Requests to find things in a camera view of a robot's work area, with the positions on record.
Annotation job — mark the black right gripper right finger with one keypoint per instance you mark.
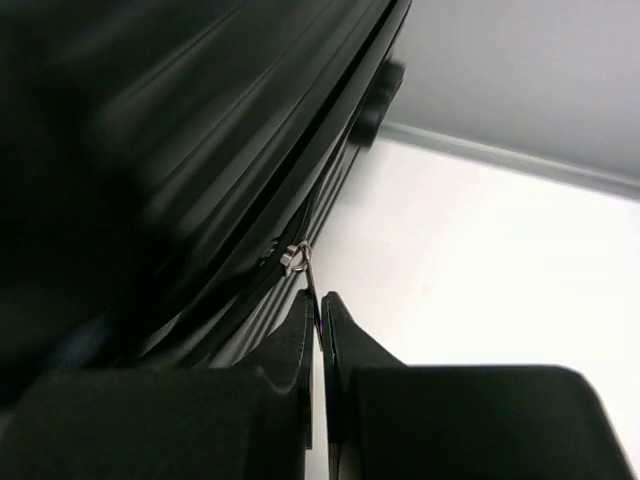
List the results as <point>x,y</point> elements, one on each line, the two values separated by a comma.
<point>389,420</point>

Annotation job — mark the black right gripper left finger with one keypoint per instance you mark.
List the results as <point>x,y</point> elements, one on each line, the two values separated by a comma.
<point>248,421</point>

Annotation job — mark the black hard-shell suitcase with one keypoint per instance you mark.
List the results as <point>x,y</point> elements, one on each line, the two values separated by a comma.
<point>157,157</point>

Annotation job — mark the aluminium frame rail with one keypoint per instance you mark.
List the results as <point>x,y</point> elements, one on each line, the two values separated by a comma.
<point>547,168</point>

